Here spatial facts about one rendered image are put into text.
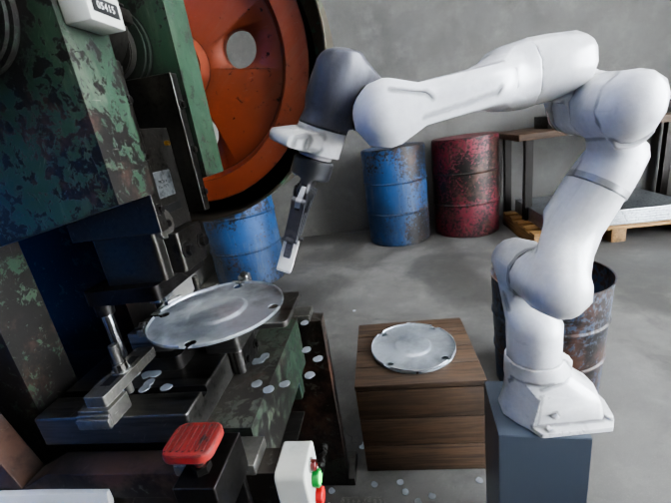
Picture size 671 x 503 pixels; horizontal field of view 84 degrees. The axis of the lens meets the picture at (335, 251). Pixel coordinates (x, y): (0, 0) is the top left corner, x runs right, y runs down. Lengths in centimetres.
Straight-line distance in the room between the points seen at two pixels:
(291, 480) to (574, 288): 56
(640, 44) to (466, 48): 149
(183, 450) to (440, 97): 60
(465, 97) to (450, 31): 349
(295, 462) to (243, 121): 84
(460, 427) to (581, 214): 80
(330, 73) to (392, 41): 340
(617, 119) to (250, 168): 82
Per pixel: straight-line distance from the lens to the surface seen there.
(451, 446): 141
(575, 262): 78
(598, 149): 82
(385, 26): 408
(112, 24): 67
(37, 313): 93
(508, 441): 97
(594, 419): 102
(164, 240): 79
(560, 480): 107
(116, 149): 66
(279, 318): 76
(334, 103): 66
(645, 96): 76
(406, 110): 59
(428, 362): 130
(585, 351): 163
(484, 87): 65
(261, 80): 111
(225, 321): 80
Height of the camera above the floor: 112
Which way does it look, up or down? 18 degrees down
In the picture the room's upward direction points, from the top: 9 degrees counter-clockwise
